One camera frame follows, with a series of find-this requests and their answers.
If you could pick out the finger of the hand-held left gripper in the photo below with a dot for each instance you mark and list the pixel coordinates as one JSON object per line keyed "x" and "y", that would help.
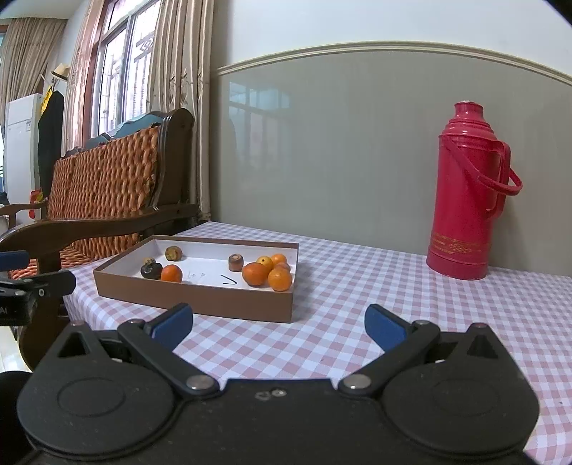
{"x": 13, "y": 260}
{"x": 49, "y": 284}

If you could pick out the carrot top piece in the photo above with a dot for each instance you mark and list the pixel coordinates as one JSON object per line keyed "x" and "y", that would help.
{"x": 173, "y": 253}

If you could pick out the red thermos flask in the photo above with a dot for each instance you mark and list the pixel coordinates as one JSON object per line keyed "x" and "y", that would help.
{"x": 464, "y": 201}

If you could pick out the teal sofa back cushion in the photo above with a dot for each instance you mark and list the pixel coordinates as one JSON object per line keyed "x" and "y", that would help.
{"x": 134, "y": 124}

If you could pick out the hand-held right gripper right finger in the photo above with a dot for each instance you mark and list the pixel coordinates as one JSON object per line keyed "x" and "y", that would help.
{"x": 384, "y": 331}

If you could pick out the beige striped curtain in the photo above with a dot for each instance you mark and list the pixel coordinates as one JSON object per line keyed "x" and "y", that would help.
{"x": 183, "y": 89}
{"x": 85, "y": 67}

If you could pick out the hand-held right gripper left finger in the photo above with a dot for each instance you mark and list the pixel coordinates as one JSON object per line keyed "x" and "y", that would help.
{"x": 172, "y": 328}

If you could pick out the orange tangerine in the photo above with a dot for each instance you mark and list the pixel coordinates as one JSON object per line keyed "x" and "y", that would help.
{"x": 255, "y": 273}
{"x": 171, "y": 273}
{"x": 280, "y": 280}
{"x": 279, "y": 259}

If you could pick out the dark mangosteen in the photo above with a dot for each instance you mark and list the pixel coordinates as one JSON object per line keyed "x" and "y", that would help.
{"x": 151, "y": 271}

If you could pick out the white refrigerator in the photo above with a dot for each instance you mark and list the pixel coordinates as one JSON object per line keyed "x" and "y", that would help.
{"x": 20, "y": 156}

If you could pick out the woven orange sofa mat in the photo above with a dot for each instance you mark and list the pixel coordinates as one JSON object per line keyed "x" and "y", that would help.
{"x": 111, "y": 179}

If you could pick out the small yellow-orange kumquat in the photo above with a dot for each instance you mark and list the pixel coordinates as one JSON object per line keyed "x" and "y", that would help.
{"x": 264, "y": 262}

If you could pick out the dark wooden sofa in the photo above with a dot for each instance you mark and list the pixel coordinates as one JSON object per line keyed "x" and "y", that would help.
{"x": 111, "y": 226}

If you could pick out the red bag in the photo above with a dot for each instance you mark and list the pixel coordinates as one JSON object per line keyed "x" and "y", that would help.
{"x": 35, "y": 201}

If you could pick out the pink checked tablecloth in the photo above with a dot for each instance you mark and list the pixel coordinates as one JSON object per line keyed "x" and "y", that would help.
{"x": 357, "y": 277}

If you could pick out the straw hat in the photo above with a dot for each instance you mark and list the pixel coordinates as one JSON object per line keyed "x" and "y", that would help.
{"x": 60, "y": 71}

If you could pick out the yellow hanging item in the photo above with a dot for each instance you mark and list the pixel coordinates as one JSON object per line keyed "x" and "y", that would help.
{"x": 46, "y": 100}

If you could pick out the window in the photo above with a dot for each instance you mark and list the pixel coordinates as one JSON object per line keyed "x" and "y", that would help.
{"x": 120, "y": 67}

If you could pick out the brown cardboard box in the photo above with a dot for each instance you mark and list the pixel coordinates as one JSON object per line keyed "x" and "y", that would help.
{"x": 201, "y": 304}

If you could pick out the hanging dark coat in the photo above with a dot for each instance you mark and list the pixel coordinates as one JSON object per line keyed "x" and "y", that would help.
{"x": 50, "y": 143}

